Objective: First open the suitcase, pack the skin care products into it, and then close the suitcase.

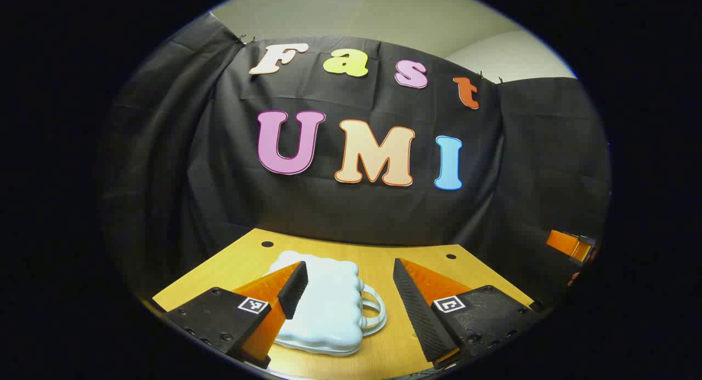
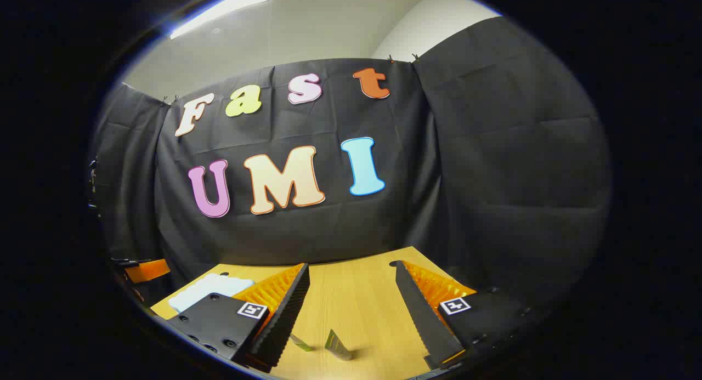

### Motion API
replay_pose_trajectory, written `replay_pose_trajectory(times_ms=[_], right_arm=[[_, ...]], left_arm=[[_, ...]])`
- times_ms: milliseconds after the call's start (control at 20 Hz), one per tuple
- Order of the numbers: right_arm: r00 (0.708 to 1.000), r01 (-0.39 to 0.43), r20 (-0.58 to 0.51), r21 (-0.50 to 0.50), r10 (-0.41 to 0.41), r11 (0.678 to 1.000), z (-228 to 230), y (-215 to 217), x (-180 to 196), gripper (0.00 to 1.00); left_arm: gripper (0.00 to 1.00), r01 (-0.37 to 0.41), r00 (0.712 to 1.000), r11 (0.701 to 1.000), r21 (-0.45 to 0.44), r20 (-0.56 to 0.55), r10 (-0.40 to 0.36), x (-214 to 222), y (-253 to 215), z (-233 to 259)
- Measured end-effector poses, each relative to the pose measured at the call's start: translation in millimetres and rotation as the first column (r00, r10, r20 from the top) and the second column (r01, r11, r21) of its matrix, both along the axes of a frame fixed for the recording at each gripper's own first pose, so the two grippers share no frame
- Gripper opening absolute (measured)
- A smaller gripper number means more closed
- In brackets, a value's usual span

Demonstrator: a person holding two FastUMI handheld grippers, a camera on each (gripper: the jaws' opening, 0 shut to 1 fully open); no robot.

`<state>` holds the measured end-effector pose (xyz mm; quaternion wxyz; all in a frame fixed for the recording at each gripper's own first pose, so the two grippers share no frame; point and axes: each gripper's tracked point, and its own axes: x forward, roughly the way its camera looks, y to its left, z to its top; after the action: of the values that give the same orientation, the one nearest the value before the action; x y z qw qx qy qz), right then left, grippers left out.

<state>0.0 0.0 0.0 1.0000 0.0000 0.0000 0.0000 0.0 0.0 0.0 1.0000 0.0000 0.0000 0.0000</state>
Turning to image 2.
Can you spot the black backdrop cloth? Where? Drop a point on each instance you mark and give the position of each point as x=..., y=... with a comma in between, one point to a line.
x=493, y=149

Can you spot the white suitcase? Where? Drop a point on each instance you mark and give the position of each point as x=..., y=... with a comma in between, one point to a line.
x=205, y=291

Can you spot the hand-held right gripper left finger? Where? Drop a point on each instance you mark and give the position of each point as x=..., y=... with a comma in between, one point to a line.
x=285, y=319

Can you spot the light green skin care tube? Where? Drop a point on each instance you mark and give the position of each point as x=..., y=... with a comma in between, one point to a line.
x=301, y=343

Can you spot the grey skin care pouch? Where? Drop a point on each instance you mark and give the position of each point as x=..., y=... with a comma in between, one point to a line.
x=338, y=346

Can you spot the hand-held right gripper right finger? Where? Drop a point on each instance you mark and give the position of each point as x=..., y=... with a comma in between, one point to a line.
x=425, y=319

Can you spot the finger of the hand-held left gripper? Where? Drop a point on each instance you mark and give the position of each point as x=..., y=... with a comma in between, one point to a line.
x=147, y=271

